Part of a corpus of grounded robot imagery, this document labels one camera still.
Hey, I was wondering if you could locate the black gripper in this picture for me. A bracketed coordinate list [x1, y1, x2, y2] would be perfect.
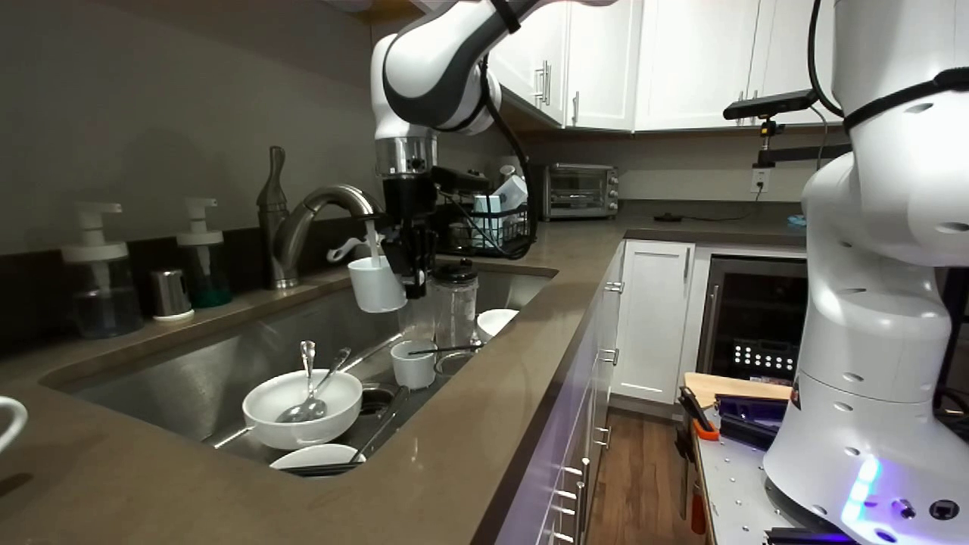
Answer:
[379, 170, 442, 303]

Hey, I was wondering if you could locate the large white mug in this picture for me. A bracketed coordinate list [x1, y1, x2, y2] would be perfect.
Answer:
[347, 251, 412, 319]

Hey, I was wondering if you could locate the stainless steel sink basin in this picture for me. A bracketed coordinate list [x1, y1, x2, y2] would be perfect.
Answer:
[40, 265, 561, 481]

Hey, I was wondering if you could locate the thin metal spoon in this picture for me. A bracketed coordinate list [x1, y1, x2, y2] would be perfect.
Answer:
[405, 342, 490, 361]

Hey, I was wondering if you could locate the small white cup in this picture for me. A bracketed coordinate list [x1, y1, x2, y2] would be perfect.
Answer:
[387, 336, 442, 394]

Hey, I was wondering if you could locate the white plate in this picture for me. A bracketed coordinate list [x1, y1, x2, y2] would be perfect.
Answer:
[473, 305, 524, 342]

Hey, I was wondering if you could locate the brushed steel faucet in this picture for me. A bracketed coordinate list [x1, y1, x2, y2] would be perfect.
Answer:
[270, 182, 387, 293]

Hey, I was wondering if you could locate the black dish drying rack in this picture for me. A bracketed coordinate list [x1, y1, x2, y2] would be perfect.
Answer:
[468, 174, 535, 251]

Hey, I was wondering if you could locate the upright metal utensil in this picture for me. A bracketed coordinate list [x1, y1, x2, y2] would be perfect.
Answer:
[298, 336, 320, 401]

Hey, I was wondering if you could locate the dark glass bottle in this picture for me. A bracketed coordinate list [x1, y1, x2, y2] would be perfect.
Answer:
[254, 142, 298, 292]

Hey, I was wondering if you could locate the silver toaster oven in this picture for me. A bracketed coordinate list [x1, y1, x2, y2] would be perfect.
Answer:
[539, 160, 623, 224]

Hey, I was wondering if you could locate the green soap dispenser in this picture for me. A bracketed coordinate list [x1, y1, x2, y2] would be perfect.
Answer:
[172, 193, 231, 312]

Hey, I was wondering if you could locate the white bowl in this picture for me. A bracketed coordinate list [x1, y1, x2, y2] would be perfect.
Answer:
[240, 368, 366, 456]

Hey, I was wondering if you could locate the small white dish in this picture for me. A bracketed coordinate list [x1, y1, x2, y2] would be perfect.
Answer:
[266, 443, 370, 479]

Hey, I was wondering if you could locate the kitchen base cabinet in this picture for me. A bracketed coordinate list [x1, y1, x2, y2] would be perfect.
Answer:
[470, 245, 630, 545]

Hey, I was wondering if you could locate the small metal cup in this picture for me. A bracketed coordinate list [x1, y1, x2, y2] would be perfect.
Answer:
[150, 267, 196, 327]

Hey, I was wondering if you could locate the white cabinet door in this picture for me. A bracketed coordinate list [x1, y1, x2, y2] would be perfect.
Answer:
[609, 238, 704, 409]

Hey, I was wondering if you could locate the clear soap dispenser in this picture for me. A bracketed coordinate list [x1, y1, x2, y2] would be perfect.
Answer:
[59, 201, 147, 342]

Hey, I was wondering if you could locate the black wine cooler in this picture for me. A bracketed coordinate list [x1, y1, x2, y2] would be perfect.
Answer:
[693, 251, 811, 388]

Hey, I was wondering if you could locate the wooden board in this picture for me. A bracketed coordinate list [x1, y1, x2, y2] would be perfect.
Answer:
[681, 370, 797, 409]

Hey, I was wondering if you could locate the orange handled tool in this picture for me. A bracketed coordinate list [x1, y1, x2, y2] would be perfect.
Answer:
[675, 384, 723, 445]

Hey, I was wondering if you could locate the black camera on stand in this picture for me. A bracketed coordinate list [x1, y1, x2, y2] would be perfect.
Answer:
[722, 85, 866, 174]

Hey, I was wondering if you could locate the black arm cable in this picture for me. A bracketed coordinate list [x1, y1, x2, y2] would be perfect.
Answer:
[433, 0, 969, 265]

